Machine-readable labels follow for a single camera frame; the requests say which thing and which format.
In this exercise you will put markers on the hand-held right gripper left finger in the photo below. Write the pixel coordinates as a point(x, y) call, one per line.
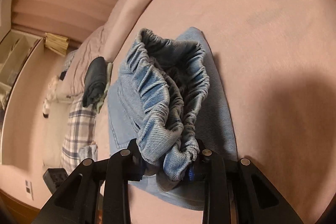
point(134, 158)

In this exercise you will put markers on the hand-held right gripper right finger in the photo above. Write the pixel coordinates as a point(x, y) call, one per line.
point(193, 174)

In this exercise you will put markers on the light blue denim pants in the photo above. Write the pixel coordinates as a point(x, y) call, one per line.
point(157, 87)

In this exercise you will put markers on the large plaid pillow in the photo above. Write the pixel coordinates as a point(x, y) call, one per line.
point(78, 124)

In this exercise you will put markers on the dark folded jeans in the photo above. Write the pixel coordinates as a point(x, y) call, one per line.
point(95, 77)

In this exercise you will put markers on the light green folded cloth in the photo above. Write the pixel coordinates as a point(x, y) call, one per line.
point(109, 71)

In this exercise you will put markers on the white plush toy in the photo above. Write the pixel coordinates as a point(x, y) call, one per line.
point(52, 87)

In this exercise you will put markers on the small white panel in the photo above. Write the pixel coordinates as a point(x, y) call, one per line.
point(29, 190)

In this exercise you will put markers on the dark blue cloth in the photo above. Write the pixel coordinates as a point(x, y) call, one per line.
point(63, 75)

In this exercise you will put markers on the small plaid pillow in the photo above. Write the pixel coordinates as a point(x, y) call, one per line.
point(69, 60)

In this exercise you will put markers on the pink duvet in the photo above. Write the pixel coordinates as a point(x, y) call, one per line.
point(89, 45)

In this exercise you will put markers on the yellow tassel fringe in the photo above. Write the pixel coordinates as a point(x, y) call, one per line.
point(56, 43)

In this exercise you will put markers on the pink curtain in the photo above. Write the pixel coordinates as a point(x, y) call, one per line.
point(65, 3)

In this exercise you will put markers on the white wall shelf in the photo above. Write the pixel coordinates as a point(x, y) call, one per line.
point(15, 56)

